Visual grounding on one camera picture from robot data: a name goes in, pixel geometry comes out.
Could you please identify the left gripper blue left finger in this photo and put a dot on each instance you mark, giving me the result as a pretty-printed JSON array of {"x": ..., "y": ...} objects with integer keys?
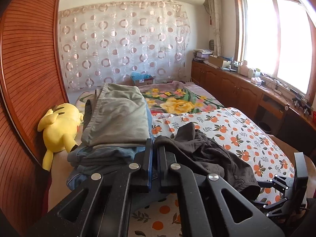
[{"x": 109, "y": 211}]

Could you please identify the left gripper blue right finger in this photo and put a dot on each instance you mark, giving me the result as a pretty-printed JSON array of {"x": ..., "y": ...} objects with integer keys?
[{"x": 179, "y": 179}]

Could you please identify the black pants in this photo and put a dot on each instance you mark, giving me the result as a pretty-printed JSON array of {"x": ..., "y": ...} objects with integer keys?
[{"x": 204, "y": 156}]

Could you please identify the folded blue jeans top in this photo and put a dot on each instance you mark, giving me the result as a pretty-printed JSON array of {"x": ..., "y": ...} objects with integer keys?
[{"x": 85, "y": 158}]

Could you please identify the floral pink blanket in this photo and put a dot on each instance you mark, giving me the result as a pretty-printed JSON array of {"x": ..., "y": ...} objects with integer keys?
[{"x": 174, "y": 105}]

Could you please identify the folded beige pants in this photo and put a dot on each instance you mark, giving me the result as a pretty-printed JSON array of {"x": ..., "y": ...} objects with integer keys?
[{"x": 117, "y": 115}]

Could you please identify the long wooden sideboard cabinet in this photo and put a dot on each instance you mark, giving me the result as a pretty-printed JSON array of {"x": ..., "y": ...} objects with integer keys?
[{"x": 262, "y": 105}]

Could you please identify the yellow pikachu plush toy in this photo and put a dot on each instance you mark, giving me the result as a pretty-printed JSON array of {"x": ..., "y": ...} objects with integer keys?
[{"x": 59, "y": 127}]

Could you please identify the blue item in box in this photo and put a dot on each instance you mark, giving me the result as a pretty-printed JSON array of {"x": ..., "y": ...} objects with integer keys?
[{"x": 140, "y": 79}]

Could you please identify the cardboard box on sideboard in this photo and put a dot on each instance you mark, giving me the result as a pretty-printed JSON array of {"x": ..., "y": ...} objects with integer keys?
[{"x": 218, "y": 61}]

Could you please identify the stack of papers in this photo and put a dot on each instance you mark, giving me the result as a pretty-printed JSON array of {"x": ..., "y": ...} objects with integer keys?
[{"x": 201, "y": 54}]

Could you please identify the pink circle pattern curtain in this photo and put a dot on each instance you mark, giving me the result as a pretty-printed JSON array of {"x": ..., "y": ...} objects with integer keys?
[{"x": 114, "y": 42}]

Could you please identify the wooden louvered wardrobe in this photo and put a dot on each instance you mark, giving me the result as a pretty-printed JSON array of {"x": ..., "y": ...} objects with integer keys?
[{"x": 31, "y": 83}]

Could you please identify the window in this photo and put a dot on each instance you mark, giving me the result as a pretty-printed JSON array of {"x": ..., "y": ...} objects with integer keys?
[{"x": 277, "y": 37}]

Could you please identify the beige window drape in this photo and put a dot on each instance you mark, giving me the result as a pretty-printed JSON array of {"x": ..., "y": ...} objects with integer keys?
[{"x": 216, "y": 19}]

